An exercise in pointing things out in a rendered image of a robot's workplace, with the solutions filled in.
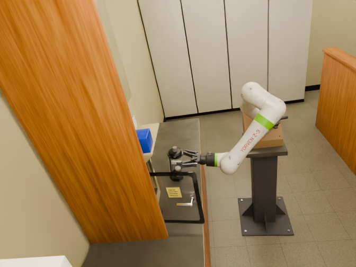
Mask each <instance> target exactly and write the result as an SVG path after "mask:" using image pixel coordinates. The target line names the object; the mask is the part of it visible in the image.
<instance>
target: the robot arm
mask: <svg viewBox="0 0 356 267"><path fill-rule="evenodd" d="M241 97H242V100H241V102H240V109H241V111H242V112H243V113H244V114H246V115H247V116H248V117H250V118H251V119H253V121H252V123H251V124H250V126H249V127H248V129H247V130H246V132H245V133H244V135H243V136H242V138H241V139H240V140H239V142H238V143H237V144H236V145H235V146H234V148H233V149H232V150H231V151H230V152H226V153H211V152H209V153H207V154H200V155H199V154H198V151H192V150H187V149H185V150H184V151H183V155H186V156H189V157H191V158H192V159H190V160H188V161H184V162H182V161H171V164H175V165H182V168H184V167H197V164H200V165H206V166H212V167H220V169H221V170H222V171H223V172H224V173H225V174H233V173H235V172H236V170H237V169H238V167H239V166H240V164H241V162H242V161H243V160H244V158H245V157H246V156H247V154H248V153H249V152H250V151H251V150H252V148H253V147H254V146H255V145H256V144H257V143H258V142H259V141H260V140H261V139H262V138H263V137H264V136H265V135H266V134H267V133H268V132H269V131H270V130H271V129H272V128H278V125H279V124H280V122H278V121H280V120H282V119H288V116H284V117H283V115H284V114H285V112H286V105H285V103H284V102H283V100H281V99H279V98H277V97H275V96H274V95H272V94H270V93H269V92H267V91H266V90H265V89H264V88H262V87H261V86H260V85H259V84H258V83H256V82H248V83H246V84H245V85H244V86H243V87H242V89H241Z"/></svg>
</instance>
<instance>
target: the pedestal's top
mask: <svg viewBox="0 0 356 267"><path fill-rule="evenodd" d="M286 155H288V151H287V148H286V146H285V144H284V141H283V146H277V147H265V148H254V149H252V150H251V151H250V152H249V153H248V154H247V156H246V158H254V157H270V156H286Z"/></svg>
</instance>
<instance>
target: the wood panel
mask: <svg viewBox="0 0 356 267"><path fill-rule="evenodd" d="M0 89H1V90H2V92H3V94H4V95H5V97H6V99H7V101H8V102H9V104H10V106H11V108H12V109H13V111H14V113H15V114H16V116H17V118H18V120H19V121H20V123H21V125H22V127H23V128H24V130H25V132H26V133H27V135H28V136H29V138H30V140H31V142H32V143H33V145H34V147H35V149H36V150H37V152H38V154H39V155H40V157H41V159H42V161H43V162H44V164H45V166H46V168H47V169H48V171H49V173H50V174H51V176H52V178H53V180H54V181H55V183H56V185H57V187H58V188H59V190H60V191H61V193H62V195H63V196H64V198H65V200H66V202H67V203H68V205H69V207H70V208H71V210H72V212H73V214H74V215H75V217H76V219H77V221H78V222H79V224H80V226H81V227H82V229H83V231H84V233H85V234H86V236H87V238H88V240H89V241H90V243H91V244H98V243H114V242H129V241H145V240H154V239H168V232H167V228H166V225H165V222H164V218H163V215H162V212H161V209H160V206H159V203H158V200H157V196H156V193H155V190H154V187H153V183H152V180H151V178H150V174H149V171H148V167H147V164H146V161H145V158H144V155H143V151H142V148H141V145H140V142H139V139H138V136H137V132H136V129H135V126H134V122H133V120H132V117H131V113H130V110H129V107H128V103H127V100H126V97H125V94H124V91H123V88H122V85H121V82H120V78H119V75H118V71H117V68H116V66H115V62H114V59H113V56H112V52H111V49H110V46H109V43H108V40H107V37H106V34H105V30H104V27H103V24H102V21H101V17H100V14H99V10H98V8H97V5H96V2H95V0H0Z"/></svg>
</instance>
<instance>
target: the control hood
mask: <svg viewBox="0 0 356 267"><path fill-rule="evenodd" d="M158 127H159V123H153V124H145V125H141V127H140V129H147V128H149V129H150V133H151V135H152V139H153V145H152V149H151V152H150V153H145V154H143V155H144V158H145V161H146V163H147V162H148V160H149V159H150V158H151V157H152V155H153V150H154V146H155V141H156V136H157V132H158Z"/></svg>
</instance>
